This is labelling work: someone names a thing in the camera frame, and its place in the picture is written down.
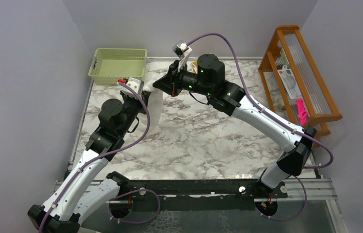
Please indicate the pink clip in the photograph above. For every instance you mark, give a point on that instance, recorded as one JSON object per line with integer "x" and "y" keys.
{"x": 302, "y": 113}

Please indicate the yellow bear towel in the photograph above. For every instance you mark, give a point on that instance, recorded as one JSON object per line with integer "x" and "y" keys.
{"x": 194, "y": 67}

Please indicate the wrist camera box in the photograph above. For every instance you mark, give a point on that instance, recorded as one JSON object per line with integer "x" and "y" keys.
{"x": 183, "y": 52}
{"x": 135, "y": 84}

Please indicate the aluminium frame rail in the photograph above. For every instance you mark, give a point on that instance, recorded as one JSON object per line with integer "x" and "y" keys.
{"x": 290, "y": 189}

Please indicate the white paper package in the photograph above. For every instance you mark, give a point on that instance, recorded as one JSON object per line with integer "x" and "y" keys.
{"x": 290, "y": 83}

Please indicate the green plastic basket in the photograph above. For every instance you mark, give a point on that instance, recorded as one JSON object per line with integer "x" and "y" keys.
{"x": 111, "y": 64}

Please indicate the wooden rack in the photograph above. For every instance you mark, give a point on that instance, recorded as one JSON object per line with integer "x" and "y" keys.
{"x": 287, "y": 47}

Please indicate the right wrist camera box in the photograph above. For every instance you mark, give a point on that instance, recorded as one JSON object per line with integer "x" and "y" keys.
{"x": 183, "y": 52}

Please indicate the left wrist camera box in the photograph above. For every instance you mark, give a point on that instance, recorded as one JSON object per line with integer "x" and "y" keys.
{"x": 135, "y": 84}

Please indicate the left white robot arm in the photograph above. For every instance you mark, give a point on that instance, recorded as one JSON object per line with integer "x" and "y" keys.
{"x": 69, "y": 205}

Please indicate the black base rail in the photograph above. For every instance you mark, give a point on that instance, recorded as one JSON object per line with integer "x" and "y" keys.
{"x": 142, "y": 200}

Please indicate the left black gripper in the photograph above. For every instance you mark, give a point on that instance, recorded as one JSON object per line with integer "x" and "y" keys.
{"x": 142, "y": 110}

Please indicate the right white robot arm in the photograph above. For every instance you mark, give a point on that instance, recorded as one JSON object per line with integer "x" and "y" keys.
{"x": 230, "y": 98}

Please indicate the white towel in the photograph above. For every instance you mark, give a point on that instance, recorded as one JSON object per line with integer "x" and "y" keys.
{"x": 155, "y": 104}

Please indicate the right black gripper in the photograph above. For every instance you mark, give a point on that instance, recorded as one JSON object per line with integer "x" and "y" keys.
{"x": 170, "y": 82}

